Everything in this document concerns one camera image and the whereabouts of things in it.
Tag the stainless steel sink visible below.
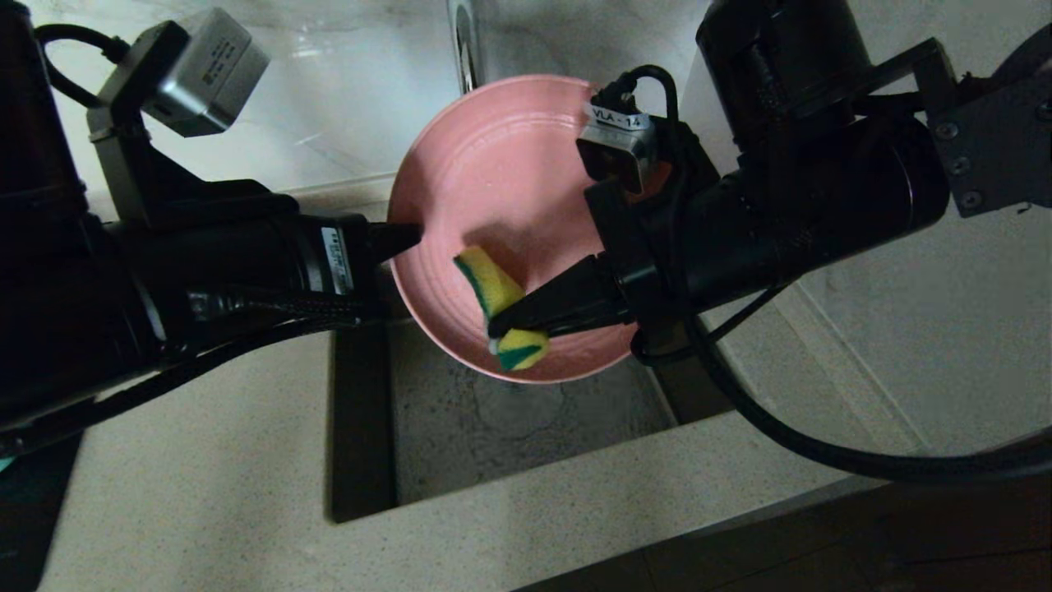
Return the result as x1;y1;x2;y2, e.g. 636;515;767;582
327;280;753;525

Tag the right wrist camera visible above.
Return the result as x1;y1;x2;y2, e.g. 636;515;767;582
575;70;683;198

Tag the yellow green sponge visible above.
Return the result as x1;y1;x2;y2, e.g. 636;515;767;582
454;245;550;372

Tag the pink round plate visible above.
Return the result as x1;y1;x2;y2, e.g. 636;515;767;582
388;74;658;385

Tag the chrome faucet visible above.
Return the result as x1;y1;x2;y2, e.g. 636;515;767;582
448;0;486;95

